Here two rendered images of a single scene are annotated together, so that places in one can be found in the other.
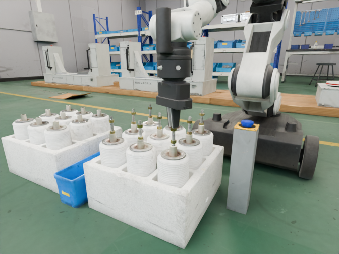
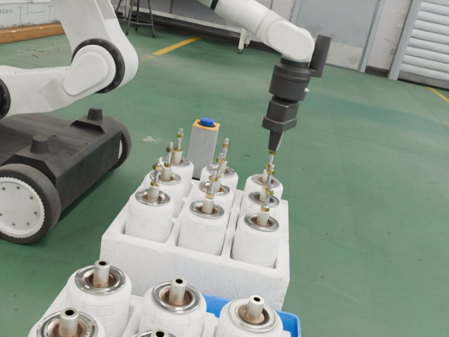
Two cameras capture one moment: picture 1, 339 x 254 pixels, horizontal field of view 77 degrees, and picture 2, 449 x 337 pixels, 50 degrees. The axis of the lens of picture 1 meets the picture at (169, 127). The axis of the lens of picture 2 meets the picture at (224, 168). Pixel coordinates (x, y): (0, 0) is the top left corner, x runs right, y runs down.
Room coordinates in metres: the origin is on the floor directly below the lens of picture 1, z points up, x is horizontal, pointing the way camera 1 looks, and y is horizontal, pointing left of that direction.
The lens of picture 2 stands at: (1.18, 0.96, 0.70)
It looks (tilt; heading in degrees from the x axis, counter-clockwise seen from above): 21 degrees down; 244
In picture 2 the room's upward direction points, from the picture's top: 12 degrees clockwise
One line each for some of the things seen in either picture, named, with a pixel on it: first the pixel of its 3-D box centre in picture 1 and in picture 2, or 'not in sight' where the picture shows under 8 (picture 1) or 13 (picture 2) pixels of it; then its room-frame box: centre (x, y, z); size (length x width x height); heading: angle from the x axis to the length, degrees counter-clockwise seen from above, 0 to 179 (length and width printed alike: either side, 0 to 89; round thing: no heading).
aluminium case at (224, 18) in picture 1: (231, 20); not in sight; (5.46, -1.45, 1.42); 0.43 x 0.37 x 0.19; 147
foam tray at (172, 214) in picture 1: (160, 175); (202, 247); (0.74, 0.04, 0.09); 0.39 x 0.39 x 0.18; 62
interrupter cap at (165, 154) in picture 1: (173, 154); (265, 180); (0.58, -0.01, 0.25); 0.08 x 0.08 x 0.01
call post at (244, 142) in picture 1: (241, 169); (196, 174); (0.67, -0.25, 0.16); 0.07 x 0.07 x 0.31; 62
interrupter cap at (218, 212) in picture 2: (133, 131); (206, 210); (0.80, 0.14, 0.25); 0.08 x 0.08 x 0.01
